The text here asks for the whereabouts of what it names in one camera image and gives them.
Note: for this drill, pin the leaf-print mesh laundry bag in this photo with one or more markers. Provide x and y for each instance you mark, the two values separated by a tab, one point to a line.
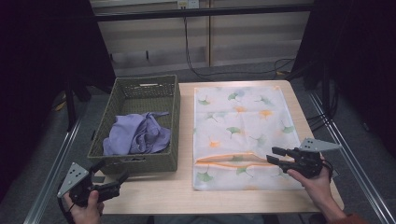
243	124

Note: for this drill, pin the person's right hand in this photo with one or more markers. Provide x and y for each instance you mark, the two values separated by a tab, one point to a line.
314	186

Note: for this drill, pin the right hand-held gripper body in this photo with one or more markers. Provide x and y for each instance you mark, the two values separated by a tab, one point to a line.
306	163

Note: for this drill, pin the person's left hand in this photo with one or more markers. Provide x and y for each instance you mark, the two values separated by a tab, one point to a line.
85	213

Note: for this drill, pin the green woven basket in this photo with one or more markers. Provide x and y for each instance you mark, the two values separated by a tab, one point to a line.
140	93

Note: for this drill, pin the black stand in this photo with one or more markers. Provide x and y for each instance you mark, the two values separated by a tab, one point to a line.
70	102

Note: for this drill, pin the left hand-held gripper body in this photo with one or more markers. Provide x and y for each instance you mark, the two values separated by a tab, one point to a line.
77	189

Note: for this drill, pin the white wall socket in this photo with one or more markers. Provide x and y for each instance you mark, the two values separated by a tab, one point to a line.
188	3

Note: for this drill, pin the grey tape marker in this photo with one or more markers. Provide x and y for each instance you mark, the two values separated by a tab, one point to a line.
98	179

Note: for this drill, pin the purple garment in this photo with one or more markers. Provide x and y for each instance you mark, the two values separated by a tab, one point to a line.
137	135

